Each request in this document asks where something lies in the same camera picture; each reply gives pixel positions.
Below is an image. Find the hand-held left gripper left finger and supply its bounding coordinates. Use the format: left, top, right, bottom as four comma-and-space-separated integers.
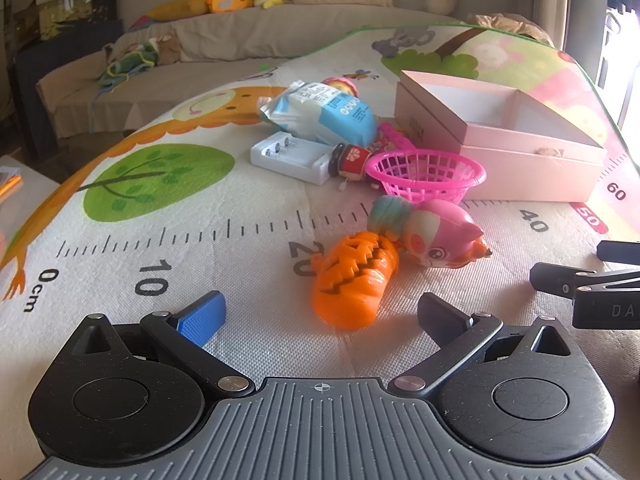
65, 290, 256, 398

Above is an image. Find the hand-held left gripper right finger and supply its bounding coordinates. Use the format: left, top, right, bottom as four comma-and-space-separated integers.
387, 292, 576, 401

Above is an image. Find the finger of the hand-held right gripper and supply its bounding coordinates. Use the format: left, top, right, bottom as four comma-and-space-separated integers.
530, 262, 640, 297
597, 241, 640, 263

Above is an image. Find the orange pumpkin toy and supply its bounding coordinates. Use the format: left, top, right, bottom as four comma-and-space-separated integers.
310, 230, 401, 331

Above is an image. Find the teal plastic toy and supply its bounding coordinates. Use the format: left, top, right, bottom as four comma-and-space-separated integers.
367, 196, 416, 236

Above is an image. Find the pink cardboard box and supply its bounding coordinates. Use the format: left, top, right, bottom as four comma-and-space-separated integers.
394, 70, 608, 203

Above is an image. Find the pink plastic basket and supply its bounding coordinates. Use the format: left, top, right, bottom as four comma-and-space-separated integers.
365, 151, 487, 206

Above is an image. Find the pink plastic toy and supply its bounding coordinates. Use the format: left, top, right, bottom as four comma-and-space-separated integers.
377, 121, 416, 153

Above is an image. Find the printed cartoon play mat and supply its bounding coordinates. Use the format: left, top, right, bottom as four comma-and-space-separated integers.
0, 22, 640, 461

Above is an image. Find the white battery charger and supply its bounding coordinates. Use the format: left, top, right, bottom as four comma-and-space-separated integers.
250, 131, 335, 186

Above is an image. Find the blue white wipes pack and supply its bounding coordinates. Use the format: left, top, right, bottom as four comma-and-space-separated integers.
257, 80, 378, 147

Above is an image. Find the yellow orange flat package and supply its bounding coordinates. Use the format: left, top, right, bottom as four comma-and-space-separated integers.
0, 170, 23, 201

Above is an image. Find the brown crumpled cloth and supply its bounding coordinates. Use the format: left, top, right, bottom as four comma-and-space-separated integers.
470, 12, 556, 48

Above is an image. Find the rainbow coloured small toy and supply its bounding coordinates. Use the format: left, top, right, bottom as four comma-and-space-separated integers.
320, 76, 362, 96

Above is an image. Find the green cloth toy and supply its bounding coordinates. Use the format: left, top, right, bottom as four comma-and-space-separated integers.
97, 42, 161, 91

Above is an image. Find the brown plush toy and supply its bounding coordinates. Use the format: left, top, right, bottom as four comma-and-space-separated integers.
157, 32, 181, 66

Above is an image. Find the beige sofa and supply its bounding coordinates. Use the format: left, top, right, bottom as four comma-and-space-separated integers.
37, 5, 556, 141

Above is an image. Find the long yellow pillow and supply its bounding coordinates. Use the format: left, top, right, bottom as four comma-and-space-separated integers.
145, 0, 211, 23

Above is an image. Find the dark cabinet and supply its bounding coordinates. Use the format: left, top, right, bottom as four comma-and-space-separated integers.
0, 0, 123, 161

